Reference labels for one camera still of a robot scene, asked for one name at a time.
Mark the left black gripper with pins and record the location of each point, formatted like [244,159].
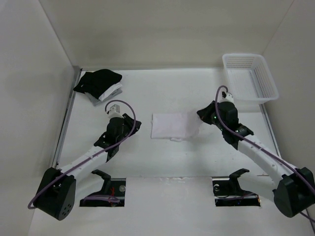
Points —
[130,123]

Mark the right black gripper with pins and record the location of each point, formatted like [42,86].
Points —
[204,113]

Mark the white tank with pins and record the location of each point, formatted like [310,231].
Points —
[109,91]
[175,126]

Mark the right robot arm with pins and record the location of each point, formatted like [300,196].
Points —
[292,190]

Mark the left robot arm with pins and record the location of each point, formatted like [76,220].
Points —
[57,191]

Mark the white folded tank top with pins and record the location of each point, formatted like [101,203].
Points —
[109,91]

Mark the grey folded tank top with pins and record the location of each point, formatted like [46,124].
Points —
[97,102]

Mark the black folded tank top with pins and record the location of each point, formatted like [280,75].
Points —
[98,83]

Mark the white plastic basket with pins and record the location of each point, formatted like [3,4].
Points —
[249,79]

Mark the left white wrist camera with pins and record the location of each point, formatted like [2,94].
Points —
[114,111]

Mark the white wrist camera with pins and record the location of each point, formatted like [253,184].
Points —
[114,111]
[227,97]

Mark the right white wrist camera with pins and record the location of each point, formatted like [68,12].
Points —
[227,97]

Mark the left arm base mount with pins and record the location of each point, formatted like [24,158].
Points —
[100,190]

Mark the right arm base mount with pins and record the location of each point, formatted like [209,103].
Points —
[228,193]

